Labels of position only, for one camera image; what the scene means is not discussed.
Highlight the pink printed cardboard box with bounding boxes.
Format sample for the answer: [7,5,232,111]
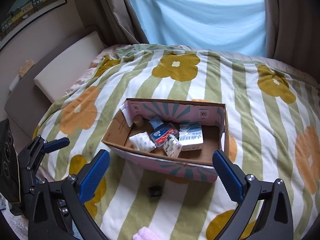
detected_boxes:
[102,98,228,183]

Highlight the white patterned cloth bundle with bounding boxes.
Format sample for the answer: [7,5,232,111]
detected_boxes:
[129,132,156,153]

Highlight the floral tissue pack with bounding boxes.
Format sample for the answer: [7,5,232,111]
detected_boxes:
[163,134,182,157]

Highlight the pink folded towel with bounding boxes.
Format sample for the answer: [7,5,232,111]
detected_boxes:
[132,226,157,240]

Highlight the striped floral blanket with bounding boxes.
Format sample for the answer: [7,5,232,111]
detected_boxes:
[31,44,320,240]

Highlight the light blue cloth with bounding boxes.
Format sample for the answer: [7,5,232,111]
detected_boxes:
[124,0,266,58]

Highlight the wall poster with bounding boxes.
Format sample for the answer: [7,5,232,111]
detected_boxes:
[0,0,68,49]

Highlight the taupe headboard panel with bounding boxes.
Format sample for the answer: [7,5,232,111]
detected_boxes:
[4,39,100,153]

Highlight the white headboard cushion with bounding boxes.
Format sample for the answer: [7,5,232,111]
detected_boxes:
[34,31,105,103]

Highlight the black box with circles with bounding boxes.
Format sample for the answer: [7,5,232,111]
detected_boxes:
[0,119,22,204]

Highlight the clear case red blue label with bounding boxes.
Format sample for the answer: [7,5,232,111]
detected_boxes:
[150,122,180,148]

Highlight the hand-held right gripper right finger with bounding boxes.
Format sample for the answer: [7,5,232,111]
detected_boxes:
[212,150,293,240]

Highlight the small wooden block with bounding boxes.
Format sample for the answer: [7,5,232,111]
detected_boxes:
[19,60,35,77]

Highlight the white teal carton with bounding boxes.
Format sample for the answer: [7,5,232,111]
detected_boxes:
[179,122,203,152]

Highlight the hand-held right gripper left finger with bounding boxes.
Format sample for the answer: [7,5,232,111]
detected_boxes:
[28,149,110,240]

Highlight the small black object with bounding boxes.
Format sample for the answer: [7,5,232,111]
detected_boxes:
[147,185,163,198]

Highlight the small blue box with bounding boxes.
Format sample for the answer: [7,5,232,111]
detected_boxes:
[148,117,164,130]

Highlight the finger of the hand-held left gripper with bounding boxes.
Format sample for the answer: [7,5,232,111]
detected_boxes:
[21,169,47,198]
[18,135,71,171]

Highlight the brown curtain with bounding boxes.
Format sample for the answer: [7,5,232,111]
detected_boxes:
[260,0,320,60]
[92,0,150,48]

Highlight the small beige tape roll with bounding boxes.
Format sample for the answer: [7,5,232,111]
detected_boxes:
[133,115,145,128]

